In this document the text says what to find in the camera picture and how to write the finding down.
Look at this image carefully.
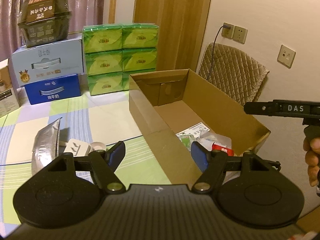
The white plastic spoon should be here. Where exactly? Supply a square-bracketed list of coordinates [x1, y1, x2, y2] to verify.
[59, 141, 108, 153]

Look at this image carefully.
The red candy packet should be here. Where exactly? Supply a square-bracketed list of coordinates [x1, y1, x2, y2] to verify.
[212, 144, 234, 157]

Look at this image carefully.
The white power adapter plug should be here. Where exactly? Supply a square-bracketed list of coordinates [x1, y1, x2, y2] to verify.
[64, 139, 92, 157]

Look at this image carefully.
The green white spray medicine box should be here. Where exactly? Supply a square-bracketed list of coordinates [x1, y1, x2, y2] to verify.
[176, 122, 210, 152]

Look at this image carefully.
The silver foil pouch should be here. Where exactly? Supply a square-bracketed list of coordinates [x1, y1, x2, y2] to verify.
[31, 118, 61, 176]

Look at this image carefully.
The clear plastic tray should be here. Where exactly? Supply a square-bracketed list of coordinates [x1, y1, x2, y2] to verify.
[196, 131, 232, 151]

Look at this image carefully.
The person's right hand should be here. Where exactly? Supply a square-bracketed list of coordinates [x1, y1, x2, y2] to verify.
[303, 138, 320, 187]

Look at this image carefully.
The checkered tablecloth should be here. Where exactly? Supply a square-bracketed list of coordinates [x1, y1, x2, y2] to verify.
[1, 89, 170, 236]

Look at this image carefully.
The brown cardboard box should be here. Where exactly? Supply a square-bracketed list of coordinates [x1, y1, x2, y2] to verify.
[129, 69, 271, 186]

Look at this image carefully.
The quilted beige chair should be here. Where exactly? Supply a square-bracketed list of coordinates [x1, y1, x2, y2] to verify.
[199, 43, 269, 106]

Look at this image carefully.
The dark blue milk carton box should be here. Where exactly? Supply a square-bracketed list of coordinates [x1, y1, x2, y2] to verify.
[24, 74, 81, 105]

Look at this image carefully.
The green tissue pack bundle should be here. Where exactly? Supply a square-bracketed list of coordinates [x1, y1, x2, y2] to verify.
[82, 23, 159, 96]

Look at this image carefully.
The white beige product box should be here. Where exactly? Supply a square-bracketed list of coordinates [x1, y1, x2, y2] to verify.
[0, 59, 20, 117]

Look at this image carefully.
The light blue milk carton box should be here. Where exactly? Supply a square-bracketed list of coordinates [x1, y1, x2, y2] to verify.
[11, 34, 84, 87]

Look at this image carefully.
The black instant noodle bowl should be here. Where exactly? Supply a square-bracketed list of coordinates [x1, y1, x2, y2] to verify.
[18, 0, 72, 48]

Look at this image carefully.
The wooden door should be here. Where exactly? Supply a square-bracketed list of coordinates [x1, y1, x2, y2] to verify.
[133, 0, 211, 70]

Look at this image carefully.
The pink curtain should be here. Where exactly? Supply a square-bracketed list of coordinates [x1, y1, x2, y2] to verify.
[1, 0, 104, 60]

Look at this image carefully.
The white wall data socket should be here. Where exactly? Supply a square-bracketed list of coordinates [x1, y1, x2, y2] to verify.
[277, 44, 296, 68]

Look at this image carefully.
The black charger cable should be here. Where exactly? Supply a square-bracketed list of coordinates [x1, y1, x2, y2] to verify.
[208, 23, 232, 79]

